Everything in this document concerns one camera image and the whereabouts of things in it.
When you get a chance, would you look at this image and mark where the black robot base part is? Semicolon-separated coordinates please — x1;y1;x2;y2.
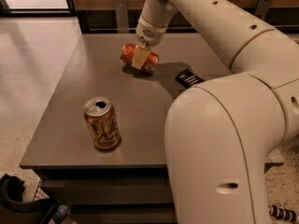
0;174;59;224

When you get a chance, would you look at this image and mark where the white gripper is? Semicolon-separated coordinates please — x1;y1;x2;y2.
132;16;167;70

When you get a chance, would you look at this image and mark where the blue cap object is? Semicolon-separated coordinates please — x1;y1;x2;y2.
52;205;70;224

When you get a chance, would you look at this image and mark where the right metal wall bracket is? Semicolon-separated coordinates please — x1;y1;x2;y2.
254;0;273;20

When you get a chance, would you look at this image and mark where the left metal wall bracket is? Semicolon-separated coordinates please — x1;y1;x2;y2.
114;0;129;34

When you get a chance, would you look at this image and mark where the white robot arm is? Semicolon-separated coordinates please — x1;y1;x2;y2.
136;0;299;224

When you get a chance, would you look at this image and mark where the metal wall bracket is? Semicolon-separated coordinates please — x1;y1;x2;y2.
114;0;129;34
254;0;273;20

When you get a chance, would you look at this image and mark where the black snack bar wrapper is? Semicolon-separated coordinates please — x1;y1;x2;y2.
176;69;204;88

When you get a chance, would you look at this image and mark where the red coke can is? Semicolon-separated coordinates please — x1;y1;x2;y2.
121;43;159;74

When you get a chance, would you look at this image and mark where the black white striped cable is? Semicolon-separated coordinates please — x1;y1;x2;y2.
268;203;298;223

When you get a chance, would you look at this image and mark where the orange LaCroix can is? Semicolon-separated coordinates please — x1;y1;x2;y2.
84;97;121;151

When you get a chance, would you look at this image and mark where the grey drawer cabinet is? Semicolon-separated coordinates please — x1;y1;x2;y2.
21;34;286;224

